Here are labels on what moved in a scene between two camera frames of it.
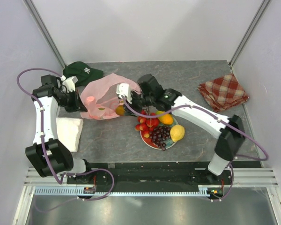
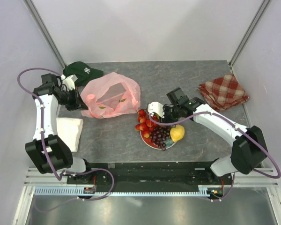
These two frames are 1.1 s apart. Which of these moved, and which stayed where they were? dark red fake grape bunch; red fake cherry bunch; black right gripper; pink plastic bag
Moved: black right gripper
Stayed: red fake cherry bunch; pink plastic bag; dark red fake grape bunch
